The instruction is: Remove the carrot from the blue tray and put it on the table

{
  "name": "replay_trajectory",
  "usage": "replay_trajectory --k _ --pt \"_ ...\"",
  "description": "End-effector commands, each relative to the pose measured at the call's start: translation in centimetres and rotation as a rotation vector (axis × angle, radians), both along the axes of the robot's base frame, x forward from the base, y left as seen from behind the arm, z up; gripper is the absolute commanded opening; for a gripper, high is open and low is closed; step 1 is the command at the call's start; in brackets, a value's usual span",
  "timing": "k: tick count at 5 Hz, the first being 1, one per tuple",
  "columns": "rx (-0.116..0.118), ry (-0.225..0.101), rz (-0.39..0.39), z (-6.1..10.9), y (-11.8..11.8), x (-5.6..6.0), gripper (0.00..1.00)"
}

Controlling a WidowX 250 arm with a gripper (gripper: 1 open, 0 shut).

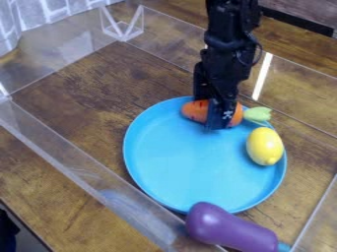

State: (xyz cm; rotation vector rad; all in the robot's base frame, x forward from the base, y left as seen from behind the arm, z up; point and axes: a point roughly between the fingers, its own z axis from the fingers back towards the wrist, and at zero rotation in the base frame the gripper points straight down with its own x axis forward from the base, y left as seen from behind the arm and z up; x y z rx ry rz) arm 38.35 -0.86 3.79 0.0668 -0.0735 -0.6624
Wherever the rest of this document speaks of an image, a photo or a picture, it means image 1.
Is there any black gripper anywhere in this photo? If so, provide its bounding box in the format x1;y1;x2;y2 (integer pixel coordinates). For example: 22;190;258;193
193;0;262;130

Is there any orange toy carrot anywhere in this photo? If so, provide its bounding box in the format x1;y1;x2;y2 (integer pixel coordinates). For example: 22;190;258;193
180;99;271;127

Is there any blue round tray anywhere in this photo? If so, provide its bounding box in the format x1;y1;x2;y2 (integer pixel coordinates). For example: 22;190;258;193
123;96;287;214

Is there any yellow toy lemon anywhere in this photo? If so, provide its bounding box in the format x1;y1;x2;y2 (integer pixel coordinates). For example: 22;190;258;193
246;127;284;165

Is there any purple toy eggplant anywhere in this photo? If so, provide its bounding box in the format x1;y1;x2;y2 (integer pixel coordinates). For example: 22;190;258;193
185;202;291;252

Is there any white patterned curtain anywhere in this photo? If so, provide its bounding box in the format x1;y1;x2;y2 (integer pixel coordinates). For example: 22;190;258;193
0;0;124;57

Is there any clear acrylic enclosure wall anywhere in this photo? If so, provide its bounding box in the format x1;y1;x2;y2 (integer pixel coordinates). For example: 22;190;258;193
0;0;337;252

